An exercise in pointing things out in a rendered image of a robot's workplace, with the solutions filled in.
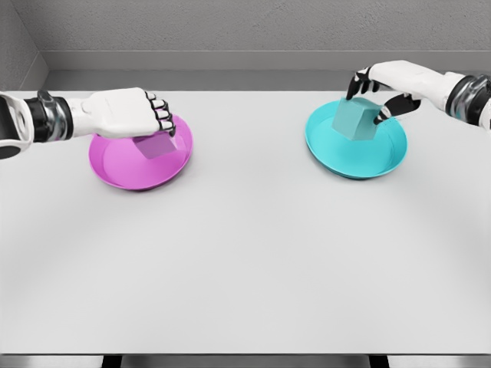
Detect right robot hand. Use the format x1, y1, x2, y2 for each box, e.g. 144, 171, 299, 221
345, 59, 423, 125

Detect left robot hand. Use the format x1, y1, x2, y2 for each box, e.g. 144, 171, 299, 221
79, 87, 178, 140

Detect purple block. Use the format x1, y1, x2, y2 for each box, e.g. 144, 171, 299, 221
133, 131, 179, 160

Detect teal block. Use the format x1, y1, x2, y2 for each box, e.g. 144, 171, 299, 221
331, 96, 384, 142

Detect purple plate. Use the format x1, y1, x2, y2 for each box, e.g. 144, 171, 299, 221
88, 113, 193, 192

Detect cyan plate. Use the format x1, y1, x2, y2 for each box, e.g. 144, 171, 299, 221
305, 100, 409, 181

